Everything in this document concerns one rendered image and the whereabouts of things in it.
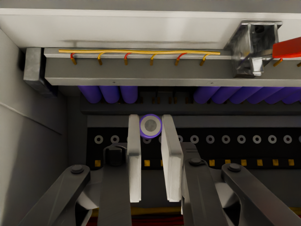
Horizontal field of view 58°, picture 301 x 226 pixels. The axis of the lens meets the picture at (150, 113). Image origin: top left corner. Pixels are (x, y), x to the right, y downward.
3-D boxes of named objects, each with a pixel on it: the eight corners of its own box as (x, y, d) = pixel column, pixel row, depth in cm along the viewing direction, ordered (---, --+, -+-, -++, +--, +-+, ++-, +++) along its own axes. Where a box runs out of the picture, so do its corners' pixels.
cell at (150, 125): (151, 143, 27) (155, 142, 20) (135, 133, 27) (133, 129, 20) (160, 127, 27) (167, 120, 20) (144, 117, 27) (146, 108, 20)
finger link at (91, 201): (127, 211, 13) (64, 213, 13) (129, 162, 18) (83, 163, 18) (126, 184, 13) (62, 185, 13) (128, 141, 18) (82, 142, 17)
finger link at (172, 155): (169, 153, 14) (183, 154, 14) (161, 114, 21) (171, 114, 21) (167, 202, 15) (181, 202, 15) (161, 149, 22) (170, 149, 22)
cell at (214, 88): (192, 89, 32) (206, 67, 25) (208, 89, 32) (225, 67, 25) (193, 104, 31) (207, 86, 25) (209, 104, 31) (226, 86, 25)
